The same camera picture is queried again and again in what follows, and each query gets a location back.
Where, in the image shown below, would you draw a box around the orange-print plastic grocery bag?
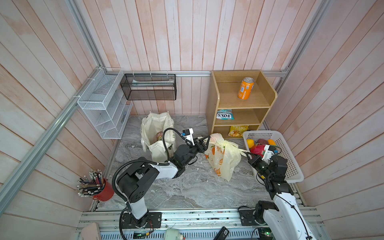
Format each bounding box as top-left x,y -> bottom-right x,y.
204,134 -> 246,182

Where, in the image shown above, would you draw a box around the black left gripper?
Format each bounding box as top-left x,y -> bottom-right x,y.
182,134 -> 210,166

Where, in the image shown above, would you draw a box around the pink dragon fruit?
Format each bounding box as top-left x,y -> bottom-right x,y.
250,144 -> 266,157

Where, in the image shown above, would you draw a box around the dark purple round fruit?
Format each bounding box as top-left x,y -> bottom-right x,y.
257,139 -> 269,145

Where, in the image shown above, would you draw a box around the cream canvas tote bag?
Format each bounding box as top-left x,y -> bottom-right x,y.
141,112 -> 176,163

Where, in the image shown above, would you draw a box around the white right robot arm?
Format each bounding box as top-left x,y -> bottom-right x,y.
246,152 -> 316,240

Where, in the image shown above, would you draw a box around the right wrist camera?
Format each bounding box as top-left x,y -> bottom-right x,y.
262,145 -> 279,164

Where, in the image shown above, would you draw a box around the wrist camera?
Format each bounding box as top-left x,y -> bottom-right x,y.
262,145 -> 279,164
182,128 -> 195,146

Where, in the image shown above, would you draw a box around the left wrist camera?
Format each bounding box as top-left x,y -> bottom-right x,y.
182,128 -> 195,146

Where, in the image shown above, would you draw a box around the black handheld device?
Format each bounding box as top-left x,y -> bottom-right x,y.
214,227 -> 230,240

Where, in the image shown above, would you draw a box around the red pen cup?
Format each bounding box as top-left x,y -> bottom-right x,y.
77,170 -> 115,202

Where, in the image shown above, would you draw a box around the red cola can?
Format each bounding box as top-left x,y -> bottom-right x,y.
156,132 -> 163,141

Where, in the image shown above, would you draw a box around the black mesh wall basket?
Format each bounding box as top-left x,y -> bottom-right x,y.
120,73 -> 177,101

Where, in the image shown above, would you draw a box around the yellow chips bag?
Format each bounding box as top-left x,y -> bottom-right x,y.
228,126 -> 249,138

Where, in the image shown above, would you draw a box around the wooden three-tier shelf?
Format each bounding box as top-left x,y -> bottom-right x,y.
206,70 -> 278,139

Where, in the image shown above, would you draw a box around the Fox's candy bag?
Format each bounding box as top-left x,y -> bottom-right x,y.
217,109 -> 235,120

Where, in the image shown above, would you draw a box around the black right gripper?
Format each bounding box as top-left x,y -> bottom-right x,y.
246,150 -> 272,180

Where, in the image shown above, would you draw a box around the white round object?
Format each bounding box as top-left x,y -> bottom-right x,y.
164,229 -> 185,240

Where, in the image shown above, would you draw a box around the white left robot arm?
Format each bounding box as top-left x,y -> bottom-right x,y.
112,128 -> 211,222

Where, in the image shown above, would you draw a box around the orange soda can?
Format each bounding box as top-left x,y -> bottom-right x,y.
238,77 -> 255,100

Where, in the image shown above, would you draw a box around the orange round fruit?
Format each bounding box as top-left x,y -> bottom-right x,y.
247,139 -> 255,149

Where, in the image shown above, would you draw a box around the white plastic basket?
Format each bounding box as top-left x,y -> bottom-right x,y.
242,130 -> 305,184

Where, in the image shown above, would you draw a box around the white wire mesh rack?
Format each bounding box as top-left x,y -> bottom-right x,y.
78,68 -> 133,140

